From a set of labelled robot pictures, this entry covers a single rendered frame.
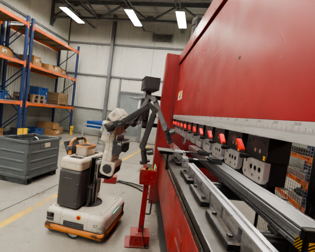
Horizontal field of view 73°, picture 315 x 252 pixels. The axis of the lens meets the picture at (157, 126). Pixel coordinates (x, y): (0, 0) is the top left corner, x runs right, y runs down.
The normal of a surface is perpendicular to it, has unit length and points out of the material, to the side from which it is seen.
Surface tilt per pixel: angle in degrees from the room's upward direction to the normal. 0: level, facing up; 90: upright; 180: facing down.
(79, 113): 90
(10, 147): 90
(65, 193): 90
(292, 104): 90
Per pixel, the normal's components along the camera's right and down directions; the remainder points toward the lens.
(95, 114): -0.18, 0.03
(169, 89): 0.06, 0.06
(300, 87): -0.99, -0.12
